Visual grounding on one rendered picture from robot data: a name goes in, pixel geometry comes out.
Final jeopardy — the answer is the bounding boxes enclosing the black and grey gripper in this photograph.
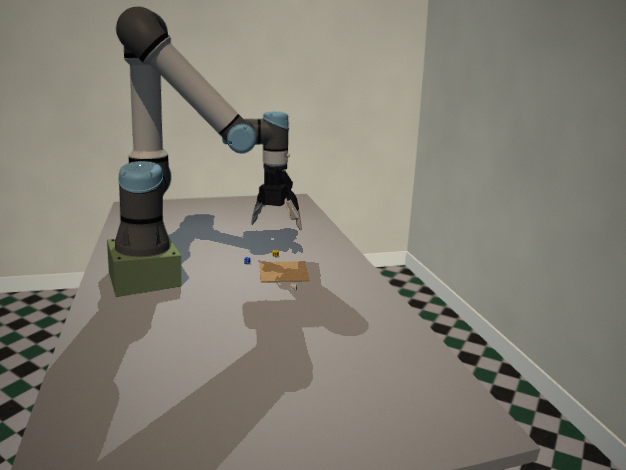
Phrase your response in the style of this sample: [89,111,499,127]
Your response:
[251,164,302,231]

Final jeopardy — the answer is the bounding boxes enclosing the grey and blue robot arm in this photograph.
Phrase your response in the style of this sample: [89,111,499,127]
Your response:
[115,6,290,257]

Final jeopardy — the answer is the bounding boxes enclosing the tan square mat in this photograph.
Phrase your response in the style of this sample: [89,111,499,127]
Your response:
[259,261,310,282]

